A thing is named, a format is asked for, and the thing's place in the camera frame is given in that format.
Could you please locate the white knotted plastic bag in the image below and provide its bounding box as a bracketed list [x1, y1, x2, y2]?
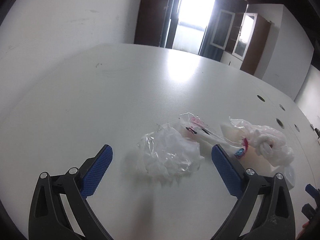
[220, 119, 295, 167]

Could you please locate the clear printed plastic sleeve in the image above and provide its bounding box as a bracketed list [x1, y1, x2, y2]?
[179, 113, 247, 159]

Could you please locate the clear plastic wrap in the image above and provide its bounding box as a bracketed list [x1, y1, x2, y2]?
[137, 122, 204, 181]

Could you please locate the brown glass-door cabinet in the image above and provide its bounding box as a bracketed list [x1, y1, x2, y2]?
[210, 9, 271, 75]

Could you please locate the dark blue curtain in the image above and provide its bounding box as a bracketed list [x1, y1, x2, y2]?
[199, 0, 248, 62]

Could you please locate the dark brown wardrobe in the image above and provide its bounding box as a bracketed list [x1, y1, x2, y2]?
[134, 0, 171, 47]

